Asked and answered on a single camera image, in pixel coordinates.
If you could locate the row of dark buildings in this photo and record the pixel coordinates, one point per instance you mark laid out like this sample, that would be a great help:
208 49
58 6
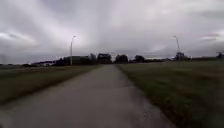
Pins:
90 59

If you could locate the grey concrete path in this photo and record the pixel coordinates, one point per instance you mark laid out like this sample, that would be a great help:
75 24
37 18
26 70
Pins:
96 100

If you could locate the street lamp pole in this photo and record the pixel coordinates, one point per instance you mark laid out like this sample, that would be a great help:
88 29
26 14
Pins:
71 50
178 46

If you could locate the dark tree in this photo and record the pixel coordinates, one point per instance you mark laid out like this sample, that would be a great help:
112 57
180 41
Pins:
219 55
180 56

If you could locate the grass field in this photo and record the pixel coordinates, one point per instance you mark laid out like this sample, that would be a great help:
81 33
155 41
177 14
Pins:
186 86
33 80

